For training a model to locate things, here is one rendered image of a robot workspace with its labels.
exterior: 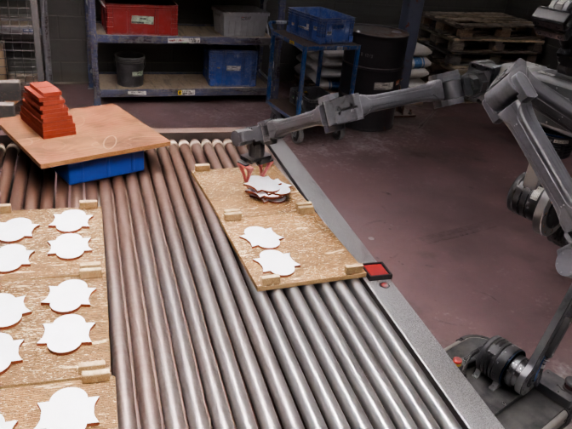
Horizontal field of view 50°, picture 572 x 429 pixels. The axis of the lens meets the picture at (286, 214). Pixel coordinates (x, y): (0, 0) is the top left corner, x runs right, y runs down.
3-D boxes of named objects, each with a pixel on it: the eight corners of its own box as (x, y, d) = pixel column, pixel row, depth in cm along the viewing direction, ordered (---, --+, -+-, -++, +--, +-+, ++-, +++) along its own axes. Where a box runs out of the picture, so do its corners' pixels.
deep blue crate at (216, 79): (247, 76, 667) (249, 41, 650) (256, 87, 632) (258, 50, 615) (202, 75, 653) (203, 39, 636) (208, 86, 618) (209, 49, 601)
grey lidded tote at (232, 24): (255, 29, 643) (256, 5, 631) (269, 37, 614) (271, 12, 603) (209, 29, 622) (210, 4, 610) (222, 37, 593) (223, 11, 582)
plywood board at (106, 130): (114, 107, 273) (113, 103, 272) (170, 145, 240) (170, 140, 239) (-5, 122, 244) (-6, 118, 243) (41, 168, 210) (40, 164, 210)
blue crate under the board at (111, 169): (111, 144, 262) (111, 122, 257) (146, 170, 241) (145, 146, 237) (37, 157, 243) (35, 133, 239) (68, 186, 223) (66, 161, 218)
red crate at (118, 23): (169, 26, 617) (169, -3, 604) (178, 37, 580) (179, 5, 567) (101, 25, 594) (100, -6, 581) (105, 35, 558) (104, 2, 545)
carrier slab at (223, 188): (274, 168, 255) (274, 164, 255) (314, 213, 222) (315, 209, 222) (191, 174, 243) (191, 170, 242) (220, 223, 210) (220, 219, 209)
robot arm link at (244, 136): (279, 142, 215) (274, 117, 214) (253, 148, 208) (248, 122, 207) (260, 147, 224) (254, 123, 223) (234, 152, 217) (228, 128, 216)
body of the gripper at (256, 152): (239, 159, 224) (240, 140, 220) (259, 153, 230) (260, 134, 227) (251, 165, 220) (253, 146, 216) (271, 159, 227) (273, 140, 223)
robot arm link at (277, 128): (351, 128, 182) (343, 91, 181) (335, 130, 180) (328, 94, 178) (276, 145, 219) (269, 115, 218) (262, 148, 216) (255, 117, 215)
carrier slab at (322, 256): (314, 214, 222) (314, 210, 221) (366, 277, 188) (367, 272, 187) (220, 223, 209) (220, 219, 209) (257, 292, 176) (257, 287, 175)
